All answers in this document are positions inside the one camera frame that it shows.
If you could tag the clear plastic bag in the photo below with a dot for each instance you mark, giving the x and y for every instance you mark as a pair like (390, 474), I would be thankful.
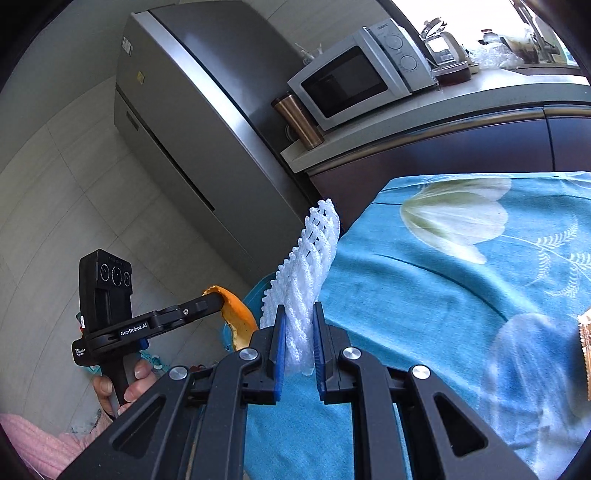
(496, 53)

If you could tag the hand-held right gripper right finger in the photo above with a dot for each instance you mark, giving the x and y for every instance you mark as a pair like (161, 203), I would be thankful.
(318, 355)

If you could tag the metal kitchen faucet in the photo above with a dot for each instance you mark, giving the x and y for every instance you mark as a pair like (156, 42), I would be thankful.
(541, 41)

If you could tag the white microwave oven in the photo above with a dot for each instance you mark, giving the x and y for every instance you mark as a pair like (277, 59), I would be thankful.
(341, 83)

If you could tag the copper tumbler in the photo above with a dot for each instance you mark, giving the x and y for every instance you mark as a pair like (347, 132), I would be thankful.
(298, 120)

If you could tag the silver refrigerator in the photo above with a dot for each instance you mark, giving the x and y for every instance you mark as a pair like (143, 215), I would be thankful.
(194, 115)

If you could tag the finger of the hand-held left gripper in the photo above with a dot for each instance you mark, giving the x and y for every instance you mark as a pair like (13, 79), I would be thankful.
(184, 311)

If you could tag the clear electric kettle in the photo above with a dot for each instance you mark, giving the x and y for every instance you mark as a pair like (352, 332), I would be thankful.
(441, 46)

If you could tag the blue floral tablecloth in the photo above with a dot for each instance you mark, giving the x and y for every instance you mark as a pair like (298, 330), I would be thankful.
(415, 300)

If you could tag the white kitchen countertop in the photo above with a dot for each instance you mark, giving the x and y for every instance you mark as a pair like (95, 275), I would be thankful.
(498, 87)

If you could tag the orange peel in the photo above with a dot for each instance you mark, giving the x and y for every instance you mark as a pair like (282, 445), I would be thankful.
(235, 314)

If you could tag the orange snack wrapper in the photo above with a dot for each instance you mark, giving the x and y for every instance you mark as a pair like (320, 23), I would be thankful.
(584, 355)

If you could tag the person's left forearm pink sleeve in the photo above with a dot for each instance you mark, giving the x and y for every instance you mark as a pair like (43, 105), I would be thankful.
(41, 443)

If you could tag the person's left hand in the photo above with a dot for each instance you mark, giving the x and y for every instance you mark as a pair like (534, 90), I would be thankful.
(138, 383)

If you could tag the dark kitchen cabinet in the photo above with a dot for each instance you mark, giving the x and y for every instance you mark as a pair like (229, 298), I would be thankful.
(438, 147)

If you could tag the white foam fruit net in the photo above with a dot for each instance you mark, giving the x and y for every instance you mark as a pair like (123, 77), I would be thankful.
(304, 277)

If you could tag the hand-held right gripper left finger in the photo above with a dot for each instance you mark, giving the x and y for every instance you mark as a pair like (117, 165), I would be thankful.
(278, 355)

